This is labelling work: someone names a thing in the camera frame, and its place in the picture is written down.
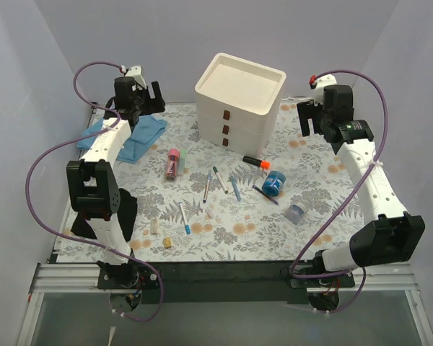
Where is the purple cable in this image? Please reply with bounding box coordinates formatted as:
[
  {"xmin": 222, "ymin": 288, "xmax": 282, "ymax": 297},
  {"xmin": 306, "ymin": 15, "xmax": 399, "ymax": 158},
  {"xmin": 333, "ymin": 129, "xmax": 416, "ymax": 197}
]
[
  {"xmin": 25, "ymin": 61, "xmax": 165, "ymax": 323},
  {"xmin": 290, "ymin": 69, "xmax": 388, "ymax": 315}
]

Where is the blue round jar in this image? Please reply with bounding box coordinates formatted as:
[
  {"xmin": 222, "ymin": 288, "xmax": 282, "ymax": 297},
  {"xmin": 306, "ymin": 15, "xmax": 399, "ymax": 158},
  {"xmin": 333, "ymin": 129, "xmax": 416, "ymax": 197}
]
[{"xmin": 262, "ymin": 171, "xmax": 286, "ymax": 197}]

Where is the blue marker pen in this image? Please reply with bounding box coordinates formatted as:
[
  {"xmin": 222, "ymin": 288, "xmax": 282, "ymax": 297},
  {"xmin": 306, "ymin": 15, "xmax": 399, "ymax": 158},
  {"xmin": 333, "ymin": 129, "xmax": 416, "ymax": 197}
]
[{"xmin": 230, "ymin": 175, "xmax": 242, "ymax": 202}]

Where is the green-capped white marker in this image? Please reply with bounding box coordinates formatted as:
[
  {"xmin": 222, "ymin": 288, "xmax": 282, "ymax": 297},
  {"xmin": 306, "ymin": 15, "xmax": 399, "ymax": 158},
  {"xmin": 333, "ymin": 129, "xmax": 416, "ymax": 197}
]
[{"xmin": 212, "ymin": 166, "xmax": 229, "ymax": 194}]

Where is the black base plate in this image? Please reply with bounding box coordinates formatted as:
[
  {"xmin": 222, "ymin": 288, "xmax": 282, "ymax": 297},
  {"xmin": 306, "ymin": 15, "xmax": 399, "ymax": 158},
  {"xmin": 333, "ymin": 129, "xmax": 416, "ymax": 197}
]
[{"xmin": 97, "ymin": 262, "xmax": 357, "ymax": 306}]

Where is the beige eraser block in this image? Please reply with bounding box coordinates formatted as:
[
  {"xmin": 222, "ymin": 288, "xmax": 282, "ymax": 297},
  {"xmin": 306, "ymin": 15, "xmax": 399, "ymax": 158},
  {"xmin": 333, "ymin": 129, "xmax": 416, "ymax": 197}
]
[{"xmin": 150, "ymin": 218, "xmax": 158, "ymax": 235}]

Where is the aluminium front rail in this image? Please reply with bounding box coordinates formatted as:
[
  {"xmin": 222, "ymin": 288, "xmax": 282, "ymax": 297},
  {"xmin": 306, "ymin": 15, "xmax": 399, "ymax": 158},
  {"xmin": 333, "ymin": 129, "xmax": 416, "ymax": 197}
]
[{"xmin": 18, "ymin": 261, "xmax": 433, "ymax": 345}]

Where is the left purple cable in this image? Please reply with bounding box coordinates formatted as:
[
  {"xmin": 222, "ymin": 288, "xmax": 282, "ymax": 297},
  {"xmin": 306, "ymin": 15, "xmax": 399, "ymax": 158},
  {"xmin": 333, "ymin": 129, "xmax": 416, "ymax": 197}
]
[{"xmin": 25, "ymin": 61, "xmax": 165, "ymax": 323}]

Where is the black cloth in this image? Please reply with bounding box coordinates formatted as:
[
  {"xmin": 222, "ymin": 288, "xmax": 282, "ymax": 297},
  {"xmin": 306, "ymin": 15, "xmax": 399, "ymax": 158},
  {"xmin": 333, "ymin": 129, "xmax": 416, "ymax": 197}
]
[{"xmin": 71, "ymin": 188, "xmax": 138, "ymax": 241}]

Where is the pink-capped clear tube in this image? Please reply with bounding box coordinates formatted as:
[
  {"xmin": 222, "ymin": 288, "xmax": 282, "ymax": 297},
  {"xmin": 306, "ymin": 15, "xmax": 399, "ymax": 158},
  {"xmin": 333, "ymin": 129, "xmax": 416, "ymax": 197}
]
[{"xmin": 165, "ymin": 148, "xmax": 180, "ymax": 181}]

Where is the blue cloth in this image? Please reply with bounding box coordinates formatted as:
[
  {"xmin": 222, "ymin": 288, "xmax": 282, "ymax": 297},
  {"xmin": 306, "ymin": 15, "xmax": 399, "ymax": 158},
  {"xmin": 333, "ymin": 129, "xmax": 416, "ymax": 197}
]
[{"xmin": 77, "ymin": 115, "xmax": 167, "ymax": 166}]

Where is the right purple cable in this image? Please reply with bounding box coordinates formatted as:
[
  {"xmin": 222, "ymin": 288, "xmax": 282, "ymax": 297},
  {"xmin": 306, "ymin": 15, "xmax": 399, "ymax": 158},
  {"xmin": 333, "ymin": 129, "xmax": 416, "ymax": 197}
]
[{"xmin": 290, "ymin": 69, "xmax": 388, "ymax": 315}]

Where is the white marker blue cap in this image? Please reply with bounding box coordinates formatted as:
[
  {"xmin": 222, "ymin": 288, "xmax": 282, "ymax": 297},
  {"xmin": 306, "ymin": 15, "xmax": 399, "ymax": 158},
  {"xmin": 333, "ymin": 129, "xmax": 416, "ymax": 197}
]
[{"xmin": 178, "ymin": 201, "xmax": 191, "ymax": 235}]

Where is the purple slim marker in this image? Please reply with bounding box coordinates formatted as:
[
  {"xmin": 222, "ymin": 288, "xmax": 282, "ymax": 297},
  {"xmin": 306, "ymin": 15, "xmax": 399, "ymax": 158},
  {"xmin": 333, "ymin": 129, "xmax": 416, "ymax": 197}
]
[{"xmin": 203, "ymin": 170, "xmax": 212, "ymax": 203}]

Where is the small yellow sharpener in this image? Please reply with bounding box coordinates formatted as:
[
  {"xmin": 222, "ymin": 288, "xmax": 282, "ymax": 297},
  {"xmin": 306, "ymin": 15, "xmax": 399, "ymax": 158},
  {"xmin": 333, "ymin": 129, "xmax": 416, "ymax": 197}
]
[{"xmin": 163, "ymin": 237, "xmax": 172, "ymax": 249}]

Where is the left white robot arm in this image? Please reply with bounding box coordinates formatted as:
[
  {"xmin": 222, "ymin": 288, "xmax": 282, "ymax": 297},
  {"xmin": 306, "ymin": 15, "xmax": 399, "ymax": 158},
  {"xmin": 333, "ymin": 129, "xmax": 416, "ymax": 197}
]
[{"xmin": 66, "ymin": 76, "xmax": 165, "ymax": 288}]

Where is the floral table mat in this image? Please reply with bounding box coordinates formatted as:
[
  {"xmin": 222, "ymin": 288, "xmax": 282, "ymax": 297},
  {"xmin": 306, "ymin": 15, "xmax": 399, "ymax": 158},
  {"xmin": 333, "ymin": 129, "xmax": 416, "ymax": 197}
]
[{"xmin": 56, "ymin": 100, "xmax": 387, "ymax": 262}]

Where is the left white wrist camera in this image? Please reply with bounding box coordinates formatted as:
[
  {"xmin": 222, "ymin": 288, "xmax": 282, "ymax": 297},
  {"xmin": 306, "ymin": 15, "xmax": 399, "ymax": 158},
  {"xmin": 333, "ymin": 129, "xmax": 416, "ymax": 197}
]
[{"xmin": 124, "ymin": 66, "xmax": 147, "ymax": 91}]

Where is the light green eraser stick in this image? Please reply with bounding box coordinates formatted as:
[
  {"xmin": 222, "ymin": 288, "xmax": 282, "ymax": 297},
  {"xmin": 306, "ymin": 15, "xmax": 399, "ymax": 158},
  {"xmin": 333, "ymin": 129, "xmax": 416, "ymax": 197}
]
[{"xmin": 177, "ymin": 148, "xmax": 187, "ymax": 177}]

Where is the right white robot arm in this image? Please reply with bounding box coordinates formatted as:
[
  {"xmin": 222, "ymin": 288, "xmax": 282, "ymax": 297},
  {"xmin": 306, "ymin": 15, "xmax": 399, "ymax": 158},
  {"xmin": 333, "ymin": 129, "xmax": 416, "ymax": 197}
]
[{"xmin": 297, "ymin": 84, "xmax": 425, "ymax": 287}]

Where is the purple pen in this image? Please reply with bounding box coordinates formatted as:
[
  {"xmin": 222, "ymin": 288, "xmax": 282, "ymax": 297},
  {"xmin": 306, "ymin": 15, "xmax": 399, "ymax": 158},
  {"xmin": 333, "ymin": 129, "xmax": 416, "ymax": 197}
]
[{"xmin": 252, "ymin": 185, "xmax": 279, "ymax": 205}]

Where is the white three-drawer organizer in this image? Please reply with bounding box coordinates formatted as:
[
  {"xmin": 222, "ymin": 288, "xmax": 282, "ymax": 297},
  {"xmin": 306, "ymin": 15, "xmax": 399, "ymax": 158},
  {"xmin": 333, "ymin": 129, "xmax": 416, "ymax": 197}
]
[{"xmin": 195, "ymin": 53, "xmax": 287, "ymax": 140}]

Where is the small white eraser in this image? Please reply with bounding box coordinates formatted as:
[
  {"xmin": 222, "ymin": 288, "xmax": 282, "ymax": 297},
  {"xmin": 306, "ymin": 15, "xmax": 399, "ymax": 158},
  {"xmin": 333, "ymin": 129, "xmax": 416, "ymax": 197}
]
[{"xmin": 206, "ymin": 208, "xmax": 214, "ymax": 218}]

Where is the white drawer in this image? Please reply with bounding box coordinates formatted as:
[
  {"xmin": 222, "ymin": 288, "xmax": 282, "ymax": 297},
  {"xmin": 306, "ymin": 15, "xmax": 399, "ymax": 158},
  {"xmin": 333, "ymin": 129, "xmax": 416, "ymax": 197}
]
[{"xmin": 199, "ymin": 130, "xmax": 268, "ymax": 157}]

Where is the black orange highlighter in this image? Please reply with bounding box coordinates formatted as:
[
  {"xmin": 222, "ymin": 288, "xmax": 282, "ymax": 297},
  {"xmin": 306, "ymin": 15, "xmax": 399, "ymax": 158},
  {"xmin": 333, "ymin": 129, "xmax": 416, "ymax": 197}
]
[{"xmin": 242, "ymin": 156, "xmax": 271, "ymax": 169}]

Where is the clear purple small jar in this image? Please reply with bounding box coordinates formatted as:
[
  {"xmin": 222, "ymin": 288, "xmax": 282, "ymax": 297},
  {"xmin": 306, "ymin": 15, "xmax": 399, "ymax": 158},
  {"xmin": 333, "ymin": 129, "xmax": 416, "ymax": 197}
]
[{"xmin": 284, "ymin": 203, "xmax": 307, "ymax": 224}]

